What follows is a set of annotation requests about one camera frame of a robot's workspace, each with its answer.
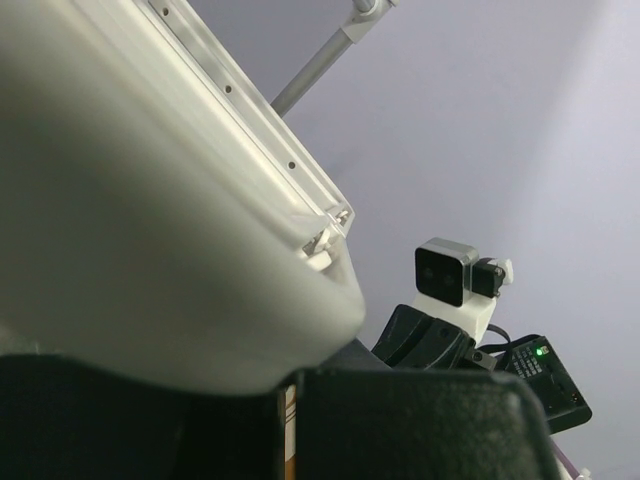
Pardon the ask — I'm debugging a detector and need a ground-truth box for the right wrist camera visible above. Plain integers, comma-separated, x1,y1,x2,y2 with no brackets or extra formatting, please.
411,237,514,343

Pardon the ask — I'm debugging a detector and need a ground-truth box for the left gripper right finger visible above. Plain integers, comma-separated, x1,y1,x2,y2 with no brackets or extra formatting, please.
286,369,560,479

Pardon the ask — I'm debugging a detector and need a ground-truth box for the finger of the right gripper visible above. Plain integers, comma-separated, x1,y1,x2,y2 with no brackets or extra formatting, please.
372,304,475,370

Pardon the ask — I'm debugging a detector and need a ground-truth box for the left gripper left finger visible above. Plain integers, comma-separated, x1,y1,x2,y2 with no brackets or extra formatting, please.
1,355,280,479

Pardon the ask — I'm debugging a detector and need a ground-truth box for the white clip hanger frame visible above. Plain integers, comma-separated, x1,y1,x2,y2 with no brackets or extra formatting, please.
1,1,366,395

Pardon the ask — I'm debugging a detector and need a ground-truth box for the silver drying rack stand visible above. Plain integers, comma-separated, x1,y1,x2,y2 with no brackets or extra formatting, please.
271,0,399,116

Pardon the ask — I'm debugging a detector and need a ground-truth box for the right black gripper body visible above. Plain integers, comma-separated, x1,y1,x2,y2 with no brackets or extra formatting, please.
425,322,512,372

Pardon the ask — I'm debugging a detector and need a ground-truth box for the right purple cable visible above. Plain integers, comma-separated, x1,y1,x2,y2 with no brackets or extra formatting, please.
554,444,596,480

